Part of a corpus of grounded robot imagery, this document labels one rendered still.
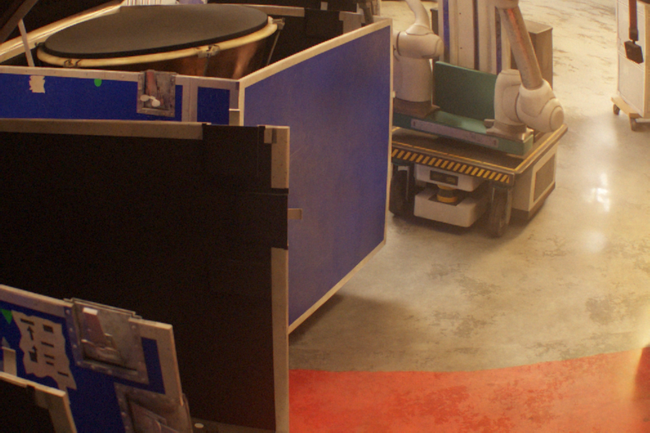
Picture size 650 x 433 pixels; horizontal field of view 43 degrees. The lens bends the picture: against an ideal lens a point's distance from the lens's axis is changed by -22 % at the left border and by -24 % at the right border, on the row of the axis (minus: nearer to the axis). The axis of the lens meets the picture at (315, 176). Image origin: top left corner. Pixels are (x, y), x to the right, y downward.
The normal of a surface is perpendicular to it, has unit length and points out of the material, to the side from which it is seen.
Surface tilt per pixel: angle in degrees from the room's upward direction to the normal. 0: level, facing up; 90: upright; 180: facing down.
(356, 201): 90
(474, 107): 90
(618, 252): 0
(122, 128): 90
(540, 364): 0
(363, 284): 0
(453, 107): 90
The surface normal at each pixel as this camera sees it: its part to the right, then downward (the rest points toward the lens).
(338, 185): 0.91, 0.16
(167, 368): -0.15, 0.33
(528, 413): 0.02, -0.94
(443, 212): -0.52, 0.27
